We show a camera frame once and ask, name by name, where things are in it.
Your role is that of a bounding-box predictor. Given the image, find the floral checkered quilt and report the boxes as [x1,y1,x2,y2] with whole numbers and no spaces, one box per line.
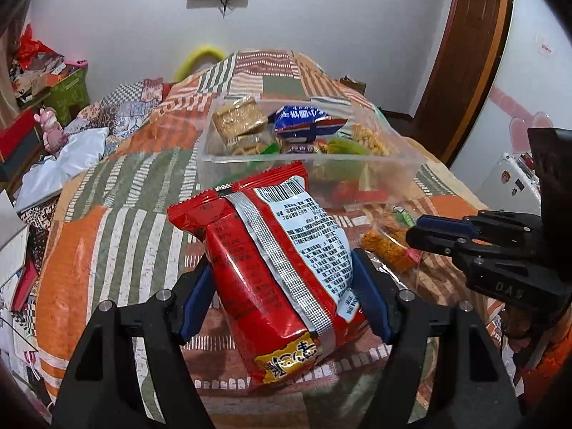
[67,78,164,153]

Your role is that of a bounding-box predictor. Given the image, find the white cloth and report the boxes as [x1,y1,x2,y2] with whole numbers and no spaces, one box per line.
[15,127,110,213]

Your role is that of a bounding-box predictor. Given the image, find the wooden door frame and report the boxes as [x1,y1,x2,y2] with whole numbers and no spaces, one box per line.
[409,0,514,166]

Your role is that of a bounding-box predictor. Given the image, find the small pink label sticker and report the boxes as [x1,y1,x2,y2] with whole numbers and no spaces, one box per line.
[534,31,557,56]

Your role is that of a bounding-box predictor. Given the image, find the stack of books and papers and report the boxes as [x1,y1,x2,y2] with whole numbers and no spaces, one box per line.
[0,192,54,412]

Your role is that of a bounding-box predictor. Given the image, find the red box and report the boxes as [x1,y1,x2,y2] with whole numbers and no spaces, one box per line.
[0,109,45,184]

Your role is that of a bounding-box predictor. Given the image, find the orange shredded snack packet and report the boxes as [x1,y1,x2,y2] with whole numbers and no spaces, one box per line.
[360,206,423,275]

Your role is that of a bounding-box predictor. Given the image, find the beige wafer packet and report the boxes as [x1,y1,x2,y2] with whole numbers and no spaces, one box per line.
[212,97,269,139]

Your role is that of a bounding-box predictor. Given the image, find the clear plastic container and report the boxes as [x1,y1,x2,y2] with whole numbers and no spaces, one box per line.
[197,94,427,208]

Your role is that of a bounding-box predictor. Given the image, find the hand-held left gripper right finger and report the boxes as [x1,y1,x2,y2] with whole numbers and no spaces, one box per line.
[351,248,523,429]

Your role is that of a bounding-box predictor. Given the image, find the pile of papers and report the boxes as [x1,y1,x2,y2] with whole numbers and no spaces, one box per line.
[11,51,68,108]

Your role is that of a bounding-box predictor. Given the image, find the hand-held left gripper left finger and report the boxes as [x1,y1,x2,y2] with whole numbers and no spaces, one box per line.
[51,261,220,429]

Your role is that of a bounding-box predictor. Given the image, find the green box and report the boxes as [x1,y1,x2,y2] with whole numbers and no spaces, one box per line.
[45,68,90,126]

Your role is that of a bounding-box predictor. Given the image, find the pink toy figure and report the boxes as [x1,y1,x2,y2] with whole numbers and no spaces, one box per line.
[35,107,68,153]

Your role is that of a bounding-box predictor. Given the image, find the striped patchwork blanket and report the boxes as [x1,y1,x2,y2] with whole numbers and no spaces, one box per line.
[36,49,559,429]

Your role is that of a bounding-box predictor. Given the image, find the red plastic bag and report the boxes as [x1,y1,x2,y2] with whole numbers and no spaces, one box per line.
[17,24,59,70]

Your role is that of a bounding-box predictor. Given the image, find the blue snack packet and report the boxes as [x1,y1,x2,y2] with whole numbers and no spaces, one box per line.
[273,105,349,140]

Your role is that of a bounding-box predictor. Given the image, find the yellow plush object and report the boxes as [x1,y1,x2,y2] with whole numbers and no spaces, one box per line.
[175,45,226,82]

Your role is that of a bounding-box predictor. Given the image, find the white box with stickers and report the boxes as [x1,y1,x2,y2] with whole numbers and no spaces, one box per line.
[476,152,543,215]

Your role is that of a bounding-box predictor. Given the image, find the small brown box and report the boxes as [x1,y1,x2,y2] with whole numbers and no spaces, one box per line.
[339,76,367,94]

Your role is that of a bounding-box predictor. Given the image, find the green snack packet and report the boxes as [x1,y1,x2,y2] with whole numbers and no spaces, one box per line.
[313,138,373,185]

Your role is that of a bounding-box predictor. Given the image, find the red patterned snack bag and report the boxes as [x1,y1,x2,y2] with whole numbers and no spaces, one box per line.
[333,181,387,203]

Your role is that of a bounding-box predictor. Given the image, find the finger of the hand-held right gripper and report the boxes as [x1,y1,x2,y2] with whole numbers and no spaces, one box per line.
[405,228,572,310]
[415,209,545,246]

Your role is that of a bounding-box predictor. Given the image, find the pink heart stickers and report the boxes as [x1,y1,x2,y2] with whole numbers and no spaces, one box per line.
[489,85,555,153]

